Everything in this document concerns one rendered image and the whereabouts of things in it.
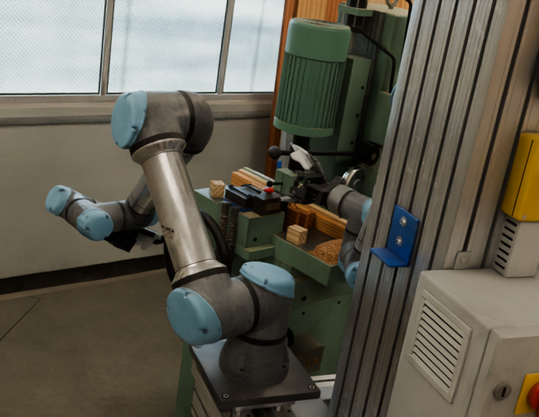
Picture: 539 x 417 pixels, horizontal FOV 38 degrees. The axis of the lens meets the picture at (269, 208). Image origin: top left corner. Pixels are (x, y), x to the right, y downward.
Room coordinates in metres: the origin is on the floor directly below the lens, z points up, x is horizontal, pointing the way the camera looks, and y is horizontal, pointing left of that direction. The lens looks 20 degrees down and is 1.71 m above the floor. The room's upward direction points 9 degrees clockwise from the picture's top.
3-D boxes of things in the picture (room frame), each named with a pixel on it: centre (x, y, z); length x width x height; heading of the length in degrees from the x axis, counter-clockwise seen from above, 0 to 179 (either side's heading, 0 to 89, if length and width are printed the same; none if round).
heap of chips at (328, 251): (1.94, -0.20, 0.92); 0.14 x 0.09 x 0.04; 135
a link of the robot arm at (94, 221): (1.75, 0.41, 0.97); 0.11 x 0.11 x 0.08; 43
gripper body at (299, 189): (1.89, -0.11, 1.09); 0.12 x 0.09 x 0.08; 45
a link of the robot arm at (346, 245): (1.76, -0.23, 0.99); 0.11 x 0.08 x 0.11; 2
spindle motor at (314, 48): (2.21, -0.06, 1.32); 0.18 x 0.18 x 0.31
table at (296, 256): (2.10, -0.01, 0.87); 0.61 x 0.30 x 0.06; 45
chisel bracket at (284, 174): (2.22, -0.08, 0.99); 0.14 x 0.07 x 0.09; 135
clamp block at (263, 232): (2.04, 0.05, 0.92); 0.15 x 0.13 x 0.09; 45
